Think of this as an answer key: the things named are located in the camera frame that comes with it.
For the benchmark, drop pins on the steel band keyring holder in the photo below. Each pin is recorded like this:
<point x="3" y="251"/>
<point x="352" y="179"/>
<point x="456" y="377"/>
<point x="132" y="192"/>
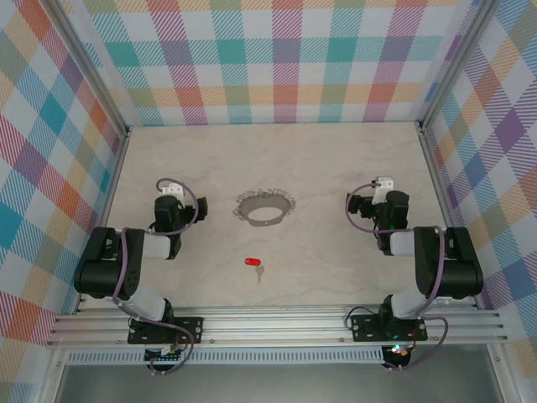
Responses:
<point x="268" y="221"/>

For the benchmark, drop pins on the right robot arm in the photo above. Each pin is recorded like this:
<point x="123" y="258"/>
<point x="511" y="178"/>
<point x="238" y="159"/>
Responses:
<point x="457" y="273"/>

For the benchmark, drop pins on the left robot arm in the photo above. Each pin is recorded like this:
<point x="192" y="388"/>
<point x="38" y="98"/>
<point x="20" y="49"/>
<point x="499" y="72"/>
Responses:
<point x="100" y="277"/>

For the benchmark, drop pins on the small black controller board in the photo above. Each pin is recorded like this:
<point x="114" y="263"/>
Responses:
<point x="398" y="354"/>
<point x="165" y="356"/>

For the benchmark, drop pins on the grey metal lower panel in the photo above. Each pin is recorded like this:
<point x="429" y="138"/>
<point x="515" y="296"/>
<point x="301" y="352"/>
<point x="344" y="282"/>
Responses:
<point x="272" y="386"/>

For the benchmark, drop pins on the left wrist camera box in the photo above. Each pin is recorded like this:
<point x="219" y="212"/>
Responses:
<point x="173" y="189"/>

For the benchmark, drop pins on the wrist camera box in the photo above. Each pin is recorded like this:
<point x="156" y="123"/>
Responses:
<point x="173" y="189"/>
<point x="384" y="183"/>

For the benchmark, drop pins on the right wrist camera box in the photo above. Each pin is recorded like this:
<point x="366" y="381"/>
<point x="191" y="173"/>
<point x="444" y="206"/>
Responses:
<point x="384" y="183"/>

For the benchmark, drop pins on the aluminium table side rail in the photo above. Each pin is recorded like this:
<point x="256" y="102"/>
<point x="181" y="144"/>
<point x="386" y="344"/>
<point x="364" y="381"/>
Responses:
<point x="440" y="184"/>
<point x="113" y="180"/>

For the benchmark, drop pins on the long aluminium base rail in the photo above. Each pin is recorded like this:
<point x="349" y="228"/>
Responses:
<point x="272" y="323"/>

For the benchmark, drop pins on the aluminium frame post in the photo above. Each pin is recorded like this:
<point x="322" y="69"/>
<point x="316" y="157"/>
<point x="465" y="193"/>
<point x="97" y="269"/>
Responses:
<point x="457" y="63"/>
<point x="90" y="71"/>

